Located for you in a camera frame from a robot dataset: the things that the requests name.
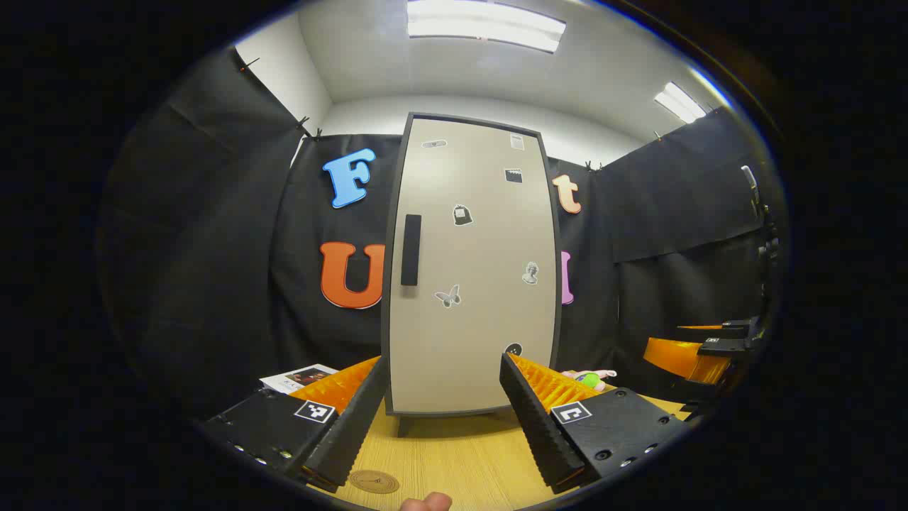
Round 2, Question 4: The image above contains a small ceiling light panel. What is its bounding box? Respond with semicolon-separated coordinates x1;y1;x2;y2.
654;82;708;125

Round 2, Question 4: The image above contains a round brown coaster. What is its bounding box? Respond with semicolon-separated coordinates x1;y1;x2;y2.
348;470;400;495

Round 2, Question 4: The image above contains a black backdrop cloth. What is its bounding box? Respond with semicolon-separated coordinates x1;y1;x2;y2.
99;46;774;419

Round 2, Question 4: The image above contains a pink and green plush toy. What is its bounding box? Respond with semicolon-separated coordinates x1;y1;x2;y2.
562;369;618;393

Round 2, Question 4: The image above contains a large ceiling light panel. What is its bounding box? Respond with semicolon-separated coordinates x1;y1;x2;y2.
406;0;567;54

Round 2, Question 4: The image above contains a white cover book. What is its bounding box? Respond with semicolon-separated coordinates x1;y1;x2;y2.
260;364;340;395

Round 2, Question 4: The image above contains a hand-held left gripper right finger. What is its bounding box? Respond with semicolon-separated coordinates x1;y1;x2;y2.
499;353;699;495

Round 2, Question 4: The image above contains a dark grey cabinet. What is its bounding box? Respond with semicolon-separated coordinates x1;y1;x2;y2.
381;111;563;438

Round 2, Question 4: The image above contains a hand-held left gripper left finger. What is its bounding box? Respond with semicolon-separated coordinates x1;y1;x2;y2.
202;355;389;494

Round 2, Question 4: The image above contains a black cabinet door handle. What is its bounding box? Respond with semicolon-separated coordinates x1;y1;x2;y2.
401;214;422;287

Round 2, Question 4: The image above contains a beige cabinet door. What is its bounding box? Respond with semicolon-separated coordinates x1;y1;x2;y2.
387;117;558;414

